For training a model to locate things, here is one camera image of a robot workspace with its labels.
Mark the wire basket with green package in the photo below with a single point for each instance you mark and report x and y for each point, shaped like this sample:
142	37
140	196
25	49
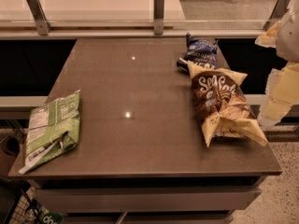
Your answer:
28	210

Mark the right metal glass bracket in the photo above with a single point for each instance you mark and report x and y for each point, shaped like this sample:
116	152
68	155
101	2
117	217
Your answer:
280	8

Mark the green jalapeno chip bag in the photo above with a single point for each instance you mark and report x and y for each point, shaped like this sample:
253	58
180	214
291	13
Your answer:
53	130

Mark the metal glass bracket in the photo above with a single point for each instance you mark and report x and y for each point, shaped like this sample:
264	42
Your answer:
42	25
280	8
158	17

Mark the middle metal glass bracket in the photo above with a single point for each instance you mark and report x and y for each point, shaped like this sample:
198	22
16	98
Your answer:
158	17

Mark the blue chip bag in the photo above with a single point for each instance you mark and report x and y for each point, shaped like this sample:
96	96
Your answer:
200	52

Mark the glass barrier panel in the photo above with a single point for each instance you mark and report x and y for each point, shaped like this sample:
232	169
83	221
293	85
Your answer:
248	14

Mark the brown sea salt chip bag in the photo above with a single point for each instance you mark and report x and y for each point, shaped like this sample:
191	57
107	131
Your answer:
220	105

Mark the left metal glass bracket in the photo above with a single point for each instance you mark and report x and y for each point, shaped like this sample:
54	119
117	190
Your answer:
42	25

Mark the grey drawer front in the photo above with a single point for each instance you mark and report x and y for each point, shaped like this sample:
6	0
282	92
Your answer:
68	201

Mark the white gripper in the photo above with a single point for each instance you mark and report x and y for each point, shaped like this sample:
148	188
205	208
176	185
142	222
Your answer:
290	36

